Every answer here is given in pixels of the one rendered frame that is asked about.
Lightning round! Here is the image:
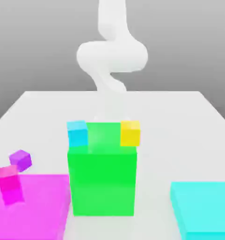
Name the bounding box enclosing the small yellow cube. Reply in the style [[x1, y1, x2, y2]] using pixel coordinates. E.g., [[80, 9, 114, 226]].
[[120, 120, 141, 147]]

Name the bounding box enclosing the small blue cube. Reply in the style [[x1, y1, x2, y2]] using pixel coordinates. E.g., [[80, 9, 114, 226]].
[[66, 120, 89, 148]]

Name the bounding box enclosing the small purple cube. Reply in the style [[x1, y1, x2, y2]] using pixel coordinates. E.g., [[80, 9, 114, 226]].
[[8, 149, 33, 173]]

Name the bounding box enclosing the small pink cube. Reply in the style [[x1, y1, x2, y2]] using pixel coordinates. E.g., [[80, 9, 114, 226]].
[[0, 165, 25, 206]]

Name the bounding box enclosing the large green box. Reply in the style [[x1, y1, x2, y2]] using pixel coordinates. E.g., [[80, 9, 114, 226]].
[[67, 122, 138, 217]]

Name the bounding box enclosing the large magenta box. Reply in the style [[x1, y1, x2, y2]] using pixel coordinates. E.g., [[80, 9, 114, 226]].
[[0, 174, 71, 240]]

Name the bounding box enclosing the large cyan box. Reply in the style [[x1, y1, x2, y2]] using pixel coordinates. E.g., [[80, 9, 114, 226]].
[[169, 181, 225, 240]]

